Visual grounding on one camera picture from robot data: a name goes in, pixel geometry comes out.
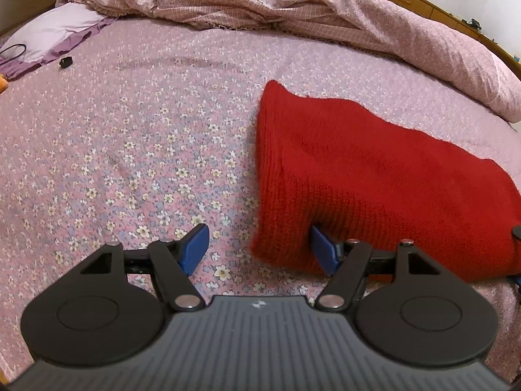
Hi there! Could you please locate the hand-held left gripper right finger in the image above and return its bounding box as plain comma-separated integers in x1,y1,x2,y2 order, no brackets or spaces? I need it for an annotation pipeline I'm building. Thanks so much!
311,225,445,313

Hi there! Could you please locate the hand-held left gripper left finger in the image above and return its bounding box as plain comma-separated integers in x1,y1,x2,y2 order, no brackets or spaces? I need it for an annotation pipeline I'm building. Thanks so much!
77,224,211,313

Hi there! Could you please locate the red knitted sweater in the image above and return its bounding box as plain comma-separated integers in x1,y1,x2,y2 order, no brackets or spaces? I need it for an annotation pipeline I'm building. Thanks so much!
249,79,521,283

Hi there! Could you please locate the pink floral bed sheet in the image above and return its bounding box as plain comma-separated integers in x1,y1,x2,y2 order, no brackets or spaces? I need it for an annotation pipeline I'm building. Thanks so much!
0,18,521,375

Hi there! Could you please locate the pink crumpled quilt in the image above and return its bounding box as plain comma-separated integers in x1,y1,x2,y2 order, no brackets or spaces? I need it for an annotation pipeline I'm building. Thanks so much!
55,0,521,123

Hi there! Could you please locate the lilac ruffled pillow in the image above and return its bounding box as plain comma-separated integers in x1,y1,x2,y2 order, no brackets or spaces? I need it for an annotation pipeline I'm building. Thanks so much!
0,2,119,80

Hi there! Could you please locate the wooden bed frame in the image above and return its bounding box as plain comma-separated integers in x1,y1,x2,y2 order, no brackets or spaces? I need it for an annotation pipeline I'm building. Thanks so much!
340,0,521,78

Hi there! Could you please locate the black cable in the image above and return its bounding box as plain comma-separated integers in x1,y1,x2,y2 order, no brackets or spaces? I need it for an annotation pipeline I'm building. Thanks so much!
0,43,27,64

